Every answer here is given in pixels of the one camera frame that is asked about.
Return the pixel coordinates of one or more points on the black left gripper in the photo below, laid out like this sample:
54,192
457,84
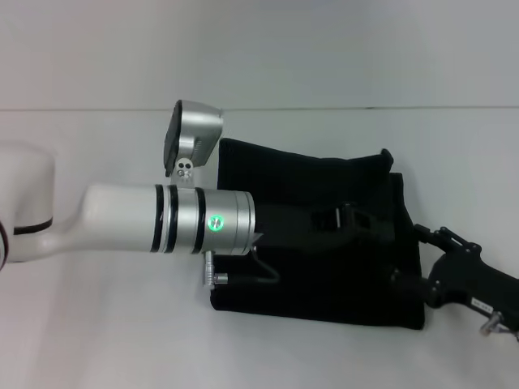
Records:
292,227

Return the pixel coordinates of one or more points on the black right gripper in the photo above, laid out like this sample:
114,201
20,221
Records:
470,279

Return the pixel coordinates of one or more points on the black t-shirt with FREE print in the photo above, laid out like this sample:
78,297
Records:
324,291

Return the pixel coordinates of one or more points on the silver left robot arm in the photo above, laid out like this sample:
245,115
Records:
121,219

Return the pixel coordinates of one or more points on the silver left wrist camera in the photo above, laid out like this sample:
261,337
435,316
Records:
198,133

